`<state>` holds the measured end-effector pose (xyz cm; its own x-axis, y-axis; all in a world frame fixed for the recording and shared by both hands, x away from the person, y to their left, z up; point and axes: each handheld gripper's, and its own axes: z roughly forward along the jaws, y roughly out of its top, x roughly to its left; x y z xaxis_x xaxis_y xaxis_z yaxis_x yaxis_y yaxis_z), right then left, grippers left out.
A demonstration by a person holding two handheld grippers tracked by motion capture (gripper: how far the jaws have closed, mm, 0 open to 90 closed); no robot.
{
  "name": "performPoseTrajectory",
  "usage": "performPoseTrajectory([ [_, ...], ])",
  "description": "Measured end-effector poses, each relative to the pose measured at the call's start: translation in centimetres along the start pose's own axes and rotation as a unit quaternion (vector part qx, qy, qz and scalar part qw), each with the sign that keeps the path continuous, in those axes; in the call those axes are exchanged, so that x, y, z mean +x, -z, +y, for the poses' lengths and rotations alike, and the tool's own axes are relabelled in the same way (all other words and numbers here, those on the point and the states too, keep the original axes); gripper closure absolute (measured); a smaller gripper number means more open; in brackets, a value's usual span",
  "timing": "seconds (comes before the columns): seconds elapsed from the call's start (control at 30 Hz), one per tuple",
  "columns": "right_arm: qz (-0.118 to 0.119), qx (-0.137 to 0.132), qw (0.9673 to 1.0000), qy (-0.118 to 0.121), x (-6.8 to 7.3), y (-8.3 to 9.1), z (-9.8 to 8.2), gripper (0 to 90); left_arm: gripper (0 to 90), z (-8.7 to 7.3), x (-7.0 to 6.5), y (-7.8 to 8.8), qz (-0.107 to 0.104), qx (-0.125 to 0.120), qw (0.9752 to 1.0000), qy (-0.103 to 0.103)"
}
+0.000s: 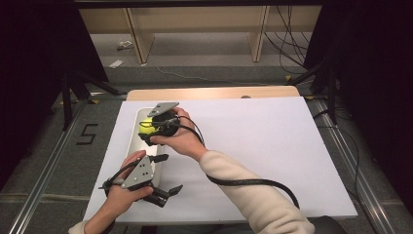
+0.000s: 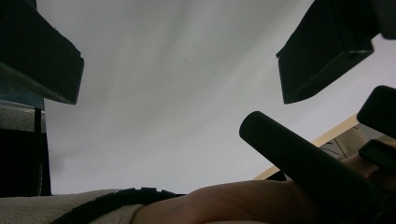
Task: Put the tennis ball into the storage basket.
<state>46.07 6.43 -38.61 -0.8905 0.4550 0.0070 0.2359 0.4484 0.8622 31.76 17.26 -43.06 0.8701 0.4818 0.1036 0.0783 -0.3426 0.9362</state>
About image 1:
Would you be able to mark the person's left hand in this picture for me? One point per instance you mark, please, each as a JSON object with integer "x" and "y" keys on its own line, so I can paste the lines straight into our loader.
{"x": 121, "y": 198}

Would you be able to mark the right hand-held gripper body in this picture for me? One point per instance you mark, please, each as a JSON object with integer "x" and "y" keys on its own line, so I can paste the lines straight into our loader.
{"x": 164, "y": 122}

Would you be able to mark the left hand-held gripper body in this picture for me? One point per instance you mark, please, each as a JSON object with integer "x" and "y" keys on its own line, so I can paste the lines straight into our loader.
{"x": 139, "y": 175}

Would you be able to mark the person's right hand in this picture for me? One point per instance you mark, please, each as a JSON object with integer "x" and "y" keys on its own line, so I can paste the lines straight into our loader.
{"x": 181, "y": 139}

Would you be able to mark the white board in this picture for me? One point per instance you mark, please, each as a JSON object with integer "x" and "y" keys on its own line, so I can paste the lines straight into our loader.
{"x": 259, "y": 139}

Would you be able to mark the light wooden table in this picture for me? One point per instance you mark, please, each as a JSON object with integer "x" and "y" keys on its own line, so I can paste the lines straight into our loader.
{"x": 211, "y": 92}

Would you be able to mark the black metal stand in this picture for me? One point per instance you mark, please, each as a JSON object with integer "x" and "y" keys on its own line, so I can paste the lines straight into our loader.
{"x": 68, "y": 97}
{"x": 324, "y": 84}

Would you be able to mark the wooden shelf frame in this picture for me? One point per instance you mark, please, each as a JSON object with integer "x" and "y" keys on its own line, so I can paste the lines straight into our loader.
{"x": 201, "y": 19}

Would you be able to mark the aluminium floor rail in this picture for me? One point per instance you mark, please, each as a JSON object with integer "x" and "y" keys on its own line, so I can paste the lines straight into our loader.
{"x": 357, "y": 169}
{"x": 42, "y": 182}

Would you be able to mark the white paper scrap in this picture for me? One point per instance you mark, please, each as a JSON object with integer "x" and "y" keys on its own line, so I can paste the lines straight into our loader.
{"x": 116, "y": 63}
{"x": 125, "y": 45}

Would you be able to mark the black curtain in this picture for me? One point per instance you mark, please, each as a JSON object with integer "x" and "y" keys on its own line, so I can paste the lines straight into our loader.
{"x": 373, "y": 81}
{"x": 35, "y": 65}

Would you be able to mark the yellow tennis ball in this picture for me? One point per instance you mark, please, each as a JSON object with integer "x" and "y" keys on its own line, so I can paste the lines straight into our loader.
{"x": 146, "y": 128}

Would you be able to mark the white oblong tray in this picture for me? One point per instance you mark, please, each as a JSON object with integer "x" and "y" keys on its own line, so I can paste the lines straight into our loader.
{"x": 136, "y": 149}

